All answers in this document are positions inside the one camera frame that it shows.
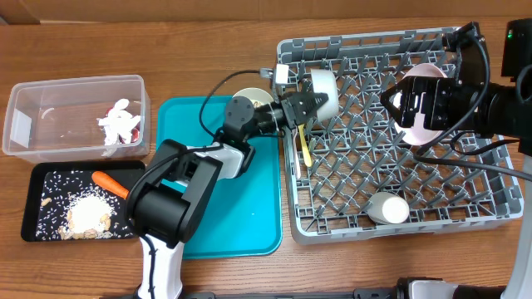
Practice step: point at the orange carrot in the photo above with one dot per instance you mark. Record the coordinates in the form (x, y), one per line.
(106, 182)

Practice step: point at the white napkin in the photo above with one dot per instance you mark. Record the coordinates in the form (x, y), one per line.
(121, 104)

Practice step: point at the red snack wrapper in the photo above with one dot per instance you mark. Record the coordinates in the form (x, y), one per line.
(121, 127)

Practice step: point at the pile of rice and peanuts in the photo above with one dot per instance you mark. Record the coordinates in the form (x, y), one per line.
(72, 206)

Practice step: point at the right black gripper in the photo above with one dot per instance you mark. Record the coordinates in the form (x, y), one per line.
(434, 89)

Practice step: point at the white plastic fork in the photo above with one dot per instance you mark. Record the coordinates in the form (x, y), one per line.
(297, 166)

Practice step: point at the black plastic tray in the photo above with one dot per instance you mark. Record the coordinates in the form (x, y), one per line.
(124, 172)

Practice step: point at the pink round plate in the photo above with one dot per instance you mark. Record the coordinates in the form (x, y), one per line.
(417, 135)

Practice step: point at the white bowl with peanuts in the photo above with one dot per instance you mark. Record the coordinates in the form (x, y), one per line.
(257, 96)

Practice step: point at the teal plastic tray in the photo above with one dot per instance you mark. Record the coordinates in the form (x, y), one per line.
(244, 216)

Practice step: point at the grey bowl with food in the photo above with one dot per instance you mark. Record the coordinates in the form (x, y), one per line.
(324, 81)

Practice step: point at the grey dishwasher rack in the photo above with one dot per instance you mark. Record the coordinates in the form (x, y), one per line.
(358, 153)

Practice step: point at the yellow plastic spoon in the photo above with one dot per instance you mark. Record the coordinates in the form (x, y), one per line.
(304, 146)

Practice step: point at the clear plastic bin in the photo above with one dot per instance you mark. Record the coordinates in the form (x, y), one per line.
(56, 120)

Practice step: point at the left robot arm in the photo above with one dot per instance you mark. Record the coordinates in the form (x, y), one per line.
(167, 203)

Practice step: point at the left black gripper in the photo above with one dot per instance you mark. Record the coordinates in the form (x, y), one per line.
(295, 110)

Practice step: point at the white plastic cup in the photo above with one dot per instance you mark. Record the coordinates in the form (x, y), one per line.
(387, 208)

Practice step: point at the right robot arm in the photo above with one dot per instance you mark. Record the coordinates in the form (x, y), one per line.
(502, 110)

